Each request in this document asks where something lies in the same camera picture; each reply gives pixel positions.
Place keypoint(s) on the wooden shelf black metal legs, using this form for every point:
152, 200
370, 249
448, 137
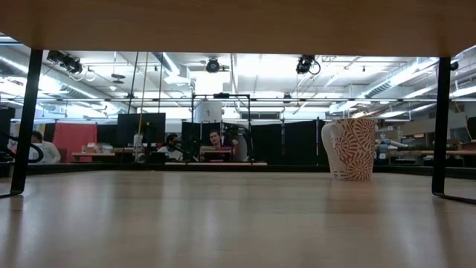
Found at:
238, 26

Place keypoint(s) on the black ceiling camera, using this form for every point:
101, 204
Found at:
304, 65

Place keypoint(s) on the person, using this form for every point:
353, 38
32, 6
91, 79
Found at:
171, 150
215, 138
46, 150

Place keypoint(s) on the white cylindrical tank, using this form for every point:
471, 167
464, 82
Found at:
208, 111

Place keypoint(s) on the black metal frame stand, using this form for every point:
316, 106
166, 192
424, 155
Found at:
221, 95

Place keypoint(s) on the white mug red floral pattern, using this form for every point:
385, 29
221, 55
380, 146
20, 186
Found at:
353, 149

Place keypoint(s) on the round black ceiling lamp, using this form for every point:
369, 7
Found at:
212, 66

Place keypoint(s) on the wooden workbench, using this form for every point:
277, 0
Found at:
409, 152

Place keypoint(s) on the black partition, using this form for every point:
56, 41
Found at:
282, 145

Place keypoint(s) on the red partition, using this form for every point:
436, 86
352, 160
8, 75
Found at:
74, 137

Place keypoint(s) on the thin black pole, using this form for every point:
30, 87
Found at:
133, 82

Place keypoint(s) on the black ceiling device cluster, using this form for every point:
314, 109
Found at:
68, 63

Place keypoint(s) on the wooden background table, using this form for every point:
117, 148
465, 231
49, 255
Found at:
96, 153

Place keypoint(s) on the black aluminium table frame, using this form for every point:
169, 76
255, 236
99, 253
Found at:
279, 168

